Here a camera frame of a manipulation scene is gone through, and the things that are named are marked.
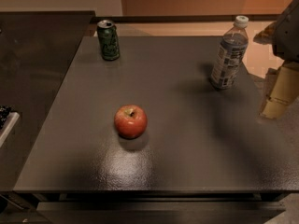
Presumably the red apple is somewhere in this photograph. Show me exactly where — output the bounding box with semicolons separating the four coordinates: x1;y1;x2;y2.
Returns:
114;105;148;139

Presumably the dark drawer front under table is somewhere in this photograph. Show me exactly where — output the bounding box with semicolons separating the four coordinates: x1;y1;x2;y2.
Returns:
37;202;285;224

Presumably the green soda can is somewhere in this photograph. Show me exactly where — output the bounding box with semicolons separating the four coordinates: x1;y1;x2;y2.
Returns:
97;20;120;61

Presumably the dark side counter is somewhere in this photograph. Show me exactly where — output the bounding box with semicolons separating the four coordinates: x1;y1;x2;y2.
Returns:
0;11;94;193

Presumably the clear plastic water bottle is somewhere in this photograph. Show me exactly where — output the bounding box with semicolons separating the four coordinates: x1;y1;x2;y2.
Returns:
210;15;249;90

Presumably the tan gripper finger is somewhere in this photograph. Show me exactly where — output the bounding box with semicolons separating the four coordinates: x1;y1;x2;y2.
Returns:
259;61;299;119
253;22;276;45

